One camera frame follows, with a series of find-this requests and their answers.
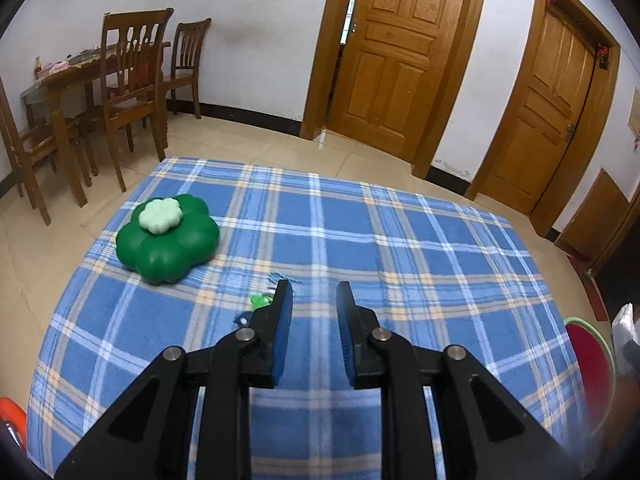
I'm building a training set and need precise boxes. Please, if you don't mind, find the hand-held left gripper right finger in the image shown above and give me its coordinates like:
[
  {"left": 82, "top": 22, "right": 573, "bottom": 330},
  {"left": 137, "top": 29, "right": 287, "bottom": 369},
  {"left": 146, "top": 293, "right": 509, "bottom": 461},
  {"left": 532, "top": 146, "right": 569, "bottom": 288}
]
[{"left": 335, "top": 280, "right": 584, "bottom": 480}]

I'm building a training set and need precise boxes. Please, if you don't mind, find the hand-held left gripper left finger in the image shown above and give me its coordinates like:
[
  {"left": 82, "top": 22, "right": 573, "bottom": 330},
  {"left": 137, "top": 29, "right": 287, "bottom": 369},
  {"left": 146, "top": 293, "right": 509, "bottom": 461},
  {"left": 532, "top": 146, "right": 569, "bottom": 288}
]
[{"left": 54, "top": 279, "right": 295, "bottom": 480}]

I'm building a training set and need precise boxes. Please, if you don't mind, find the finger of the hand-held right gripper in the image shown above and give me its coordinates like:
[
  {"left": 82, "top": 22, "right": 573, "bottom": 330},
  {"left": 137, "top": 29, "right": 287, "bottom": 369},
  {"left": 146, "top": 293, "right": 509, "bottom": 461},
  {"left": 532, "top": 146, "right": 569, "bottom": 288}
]
[{"left": 621, "top": 339, "right": 640, "bottom": 378}]

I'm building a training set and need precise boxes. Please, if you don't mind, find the white plastic bag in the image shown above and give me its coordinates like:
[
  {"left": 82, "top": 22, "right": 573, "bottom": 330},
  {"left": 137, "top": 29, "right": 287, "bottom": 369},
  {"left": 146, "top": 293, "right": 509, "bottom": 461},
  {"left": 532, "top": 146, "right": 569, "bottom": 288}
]
[{"left": 611, "top": 303, "right": 640, "bottom": 362}]

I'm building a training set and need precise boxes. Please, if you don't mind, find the red bin with green rim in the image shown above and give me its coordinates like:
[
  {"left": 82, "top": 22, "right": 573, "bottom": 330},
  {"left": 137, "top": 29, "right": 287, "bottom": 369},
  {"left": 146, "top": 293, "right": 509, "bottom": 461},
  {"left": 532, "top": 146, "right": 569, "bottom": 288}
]
[{"left": 562, "top": 316, "right": 617, "bottom": 433}]

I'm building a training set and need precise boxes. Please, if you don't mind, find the red doormat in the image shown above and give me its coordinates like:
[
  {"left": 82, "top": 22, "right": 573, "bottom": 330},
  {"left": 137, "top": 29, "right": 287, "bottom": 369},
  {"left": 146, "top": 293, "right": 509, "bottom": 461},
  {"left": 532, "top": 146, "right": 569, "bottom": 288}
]
[{"left": 569, "top": 256, "right": 612, "bottom": 322}]

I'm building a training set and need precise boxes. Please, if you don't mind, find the blue plaid tablecloth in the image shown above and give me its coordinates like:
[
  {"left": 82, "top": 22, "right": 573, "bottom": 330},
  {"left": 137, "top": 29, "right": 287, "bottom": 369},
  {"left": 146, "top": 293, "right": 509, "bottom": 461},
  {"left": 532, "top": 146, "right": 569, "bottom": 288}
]
[{"left": 25, "top": 156, "right": 593, "bottom": 480}]

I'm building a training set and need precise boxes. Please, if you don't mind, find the green flower-shaped box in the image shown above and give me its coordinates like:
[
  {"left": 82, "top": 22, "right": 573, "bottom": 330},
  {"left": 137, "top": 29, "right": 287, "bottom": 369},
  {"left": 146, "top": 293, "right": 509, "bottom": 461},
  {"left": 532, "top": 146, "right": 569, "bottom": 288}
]
[{"left": 115, "top": 192, "right": 222, "bottom": 287}]

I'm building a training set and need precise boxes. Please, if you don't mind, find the small wooden cabinet door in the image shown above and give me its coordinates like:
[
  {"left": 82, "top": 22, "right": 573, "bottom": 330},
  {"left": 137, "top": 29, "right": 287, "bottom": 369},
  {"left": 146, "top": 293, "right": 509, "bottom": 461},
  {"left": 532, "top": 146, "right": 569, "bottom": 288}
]
[{"left": 554, "top": 168, "right": 635, "bottom": 272}]

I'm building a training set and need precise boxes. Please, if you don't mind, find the wooden panel door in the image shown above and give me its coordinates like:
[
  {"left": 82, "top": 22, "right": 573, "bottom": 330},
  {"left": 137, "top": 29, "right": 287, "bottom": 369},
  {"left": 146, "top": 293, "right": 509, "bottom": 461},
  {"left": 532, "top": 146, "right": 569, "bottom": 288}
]
[
  {"left": 464, "top": 0, "right": 622, "bottom": 238},
  {"left": 300, "top": 0, "right": 492, "bottom": 181}
]

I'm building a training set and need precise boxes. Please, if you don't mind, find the orange plastic object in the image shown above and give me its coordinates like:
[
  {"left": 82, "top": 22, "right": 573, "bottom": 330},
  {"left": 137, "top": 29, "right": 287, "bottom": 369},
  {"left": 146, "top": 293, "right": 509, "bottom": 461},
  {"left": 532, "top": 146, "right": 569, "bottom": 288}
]
[{"left": 0, "top": 396, "right": 27, "bottom": 462}]

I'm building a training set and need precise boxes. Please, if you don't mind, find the wooden dining chair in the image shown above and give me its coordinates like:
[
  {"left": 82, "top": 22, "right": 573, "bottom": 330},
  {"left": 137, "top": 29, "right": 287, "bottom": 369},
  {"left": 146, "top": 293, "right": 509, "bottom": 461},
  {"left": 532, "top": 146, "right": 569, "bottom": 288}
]
[
  {"left": 74, "top": 8, "right": 175, "bottom": 194},
  {"left": 161, "top": 18, "right": 213, "bottom": 121},
  {"left": 0, "top": 76, "right": 57, "bottom": 227}
]

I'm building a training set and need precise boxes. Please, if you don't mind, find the wooden dining table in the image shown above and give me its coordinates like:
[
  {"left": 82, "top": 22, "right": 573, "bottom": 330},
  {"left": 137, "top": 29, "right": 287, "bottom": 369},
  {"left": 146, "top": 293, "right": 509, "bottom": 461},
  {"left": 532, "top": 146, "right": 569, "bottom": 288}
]
[{"left": 19, "top": 41, "right": 172, "bottom": 209}]

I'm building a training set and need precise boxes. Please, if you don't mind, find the framed wall panel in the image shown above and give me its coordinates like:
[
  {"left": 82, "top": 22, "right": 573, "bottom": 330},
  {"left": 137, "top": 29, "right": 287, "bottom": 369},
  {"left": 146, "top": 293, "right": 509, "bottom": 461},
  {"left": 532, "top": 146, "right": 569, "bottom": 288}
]
[{"left": 627, "top": 86, "right": 640, "bottom": 137}]

